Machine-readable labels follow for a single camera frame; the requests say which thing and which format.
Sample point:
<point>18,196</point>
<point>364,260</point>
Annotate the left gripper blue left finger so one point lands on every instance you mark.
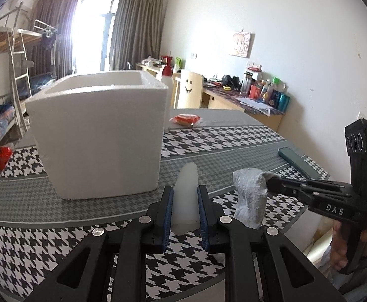
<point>167,206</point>

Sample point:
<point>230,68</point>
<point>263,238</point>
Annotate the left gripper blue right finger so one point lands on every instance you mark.
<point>203,220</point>

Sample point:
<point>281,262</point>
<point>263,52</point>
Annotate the white plastic bag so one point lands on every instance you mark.
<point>185,216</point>

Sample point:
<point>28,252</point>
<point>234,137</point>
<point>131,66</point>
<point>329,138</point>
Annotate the grey sock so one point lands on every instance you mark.
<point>251,186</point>

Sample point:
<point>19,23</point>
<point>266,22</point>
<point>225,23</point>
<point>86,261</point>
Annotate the person's right hand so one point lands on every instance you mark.
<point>337,256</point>

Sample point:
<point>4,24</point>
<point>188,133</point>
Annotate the dark green smartphone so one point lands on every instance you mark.
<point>298,163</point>

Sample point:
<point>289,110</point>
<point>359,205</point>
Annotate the red snack packet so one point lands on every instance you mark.
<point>186,120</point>

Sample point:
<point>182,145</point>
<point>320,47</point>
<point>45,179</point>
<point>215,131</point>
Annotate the white styrofoam box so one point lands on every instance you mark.
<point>100,135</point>

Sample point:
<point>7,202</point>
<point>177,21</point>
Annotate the wooden desk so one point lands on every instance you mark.
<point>218,98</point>

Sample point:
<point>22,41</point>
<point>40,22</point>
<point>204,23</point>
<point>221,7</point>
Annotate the wooden chair smiley face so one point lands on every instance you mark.
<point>189,90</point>

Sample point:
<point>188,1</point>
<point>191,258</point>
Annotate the papers on desk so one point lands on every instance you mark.
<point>259,106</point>

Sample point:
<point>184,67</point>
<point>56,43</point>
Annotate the black headphones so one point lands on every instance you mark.
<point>232,82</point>

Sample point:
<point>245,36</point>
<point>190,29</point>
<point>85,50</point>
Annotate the teal bottle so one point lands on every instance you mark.
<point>283,102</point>

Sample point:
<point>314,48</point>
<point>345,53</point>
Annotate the white pump bottle red top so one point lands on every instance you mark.
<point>167,78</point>

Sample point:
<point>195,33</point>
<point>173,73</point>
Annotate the right brown curtain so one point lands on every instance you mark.
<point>136,33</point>

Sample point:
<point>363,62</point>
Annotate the brown curtain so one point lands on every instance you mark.
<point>54,57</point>
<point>136,33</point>

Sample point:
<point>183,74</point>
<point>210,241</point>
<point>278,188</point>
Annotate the metal bunk bed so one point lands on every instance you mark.
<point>31,37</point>

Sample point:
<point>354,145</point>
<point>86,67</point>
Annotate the metal bunk ladder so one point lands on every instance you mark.
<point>17,72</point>

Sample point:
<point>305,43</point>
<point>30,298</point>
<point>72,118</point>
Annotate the left brown curtain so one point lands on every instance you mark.
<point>54,57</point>

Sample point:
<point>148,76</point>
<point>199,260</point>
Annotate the white air conditioner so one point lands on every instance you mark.
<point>26,4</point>

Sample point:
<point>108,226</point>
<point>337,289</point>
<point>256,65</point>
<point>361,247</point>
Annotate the black tracking camera box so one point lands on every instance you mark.
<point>356,147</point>

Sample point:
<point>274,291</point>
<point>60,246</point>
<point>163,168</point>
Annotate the pink cartoon wall picture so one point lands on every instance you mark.
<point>241,44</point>

